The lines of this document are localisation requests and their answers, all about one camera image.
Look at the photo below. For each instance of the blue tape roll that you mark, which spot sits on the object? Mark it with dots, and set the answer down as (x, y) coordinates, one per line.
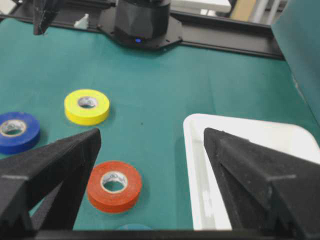
(19, 132)

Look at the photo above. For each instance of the yellow tape roll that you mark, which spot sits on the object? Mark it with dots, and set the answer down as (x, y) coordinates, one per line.
(86, 107)

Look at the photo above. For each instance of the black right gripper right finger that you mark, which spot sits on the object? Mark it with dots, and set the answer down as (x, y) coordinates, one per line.
(264, 189)

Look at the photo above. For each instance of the white plastic case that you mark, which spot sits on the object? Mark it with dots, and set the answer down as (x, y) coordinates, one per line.
(207, 205)

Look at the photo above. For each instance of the red tape roll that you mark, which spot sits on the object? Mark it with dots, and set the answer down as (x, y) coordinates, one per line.
(114, 187)

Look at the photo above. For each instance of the black aluminium rail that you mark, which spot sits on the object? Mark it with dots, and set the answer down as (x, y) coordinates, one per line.
(197, 30)

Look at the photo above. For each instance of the teal tape roll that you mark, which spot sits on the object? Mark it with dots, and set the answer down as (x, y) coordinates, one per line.
(133, 227)

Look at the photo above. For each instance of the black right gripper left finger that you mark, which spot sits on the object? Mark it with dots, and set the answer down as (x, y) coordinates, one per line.
(42, 188)

